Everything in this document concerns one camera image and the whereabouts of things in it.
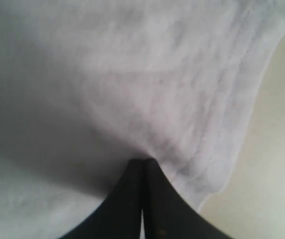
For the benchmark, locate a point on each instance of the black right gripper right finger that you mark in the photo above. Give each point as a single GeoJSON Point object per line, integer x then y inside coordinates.
{"type": "Point", "coordinates": [165, 214]}

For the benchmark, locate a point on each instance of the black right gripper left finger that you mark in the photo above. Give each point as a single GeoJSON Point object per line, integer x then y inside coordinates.
{"type": "Point", "coordinates": [119, 216]}

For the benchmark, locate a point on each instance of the white t-shirt with red lettering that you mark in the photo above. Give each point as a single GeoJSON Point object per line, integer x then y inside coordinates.
{"type": "Point", "coordinates": [86, 85]}

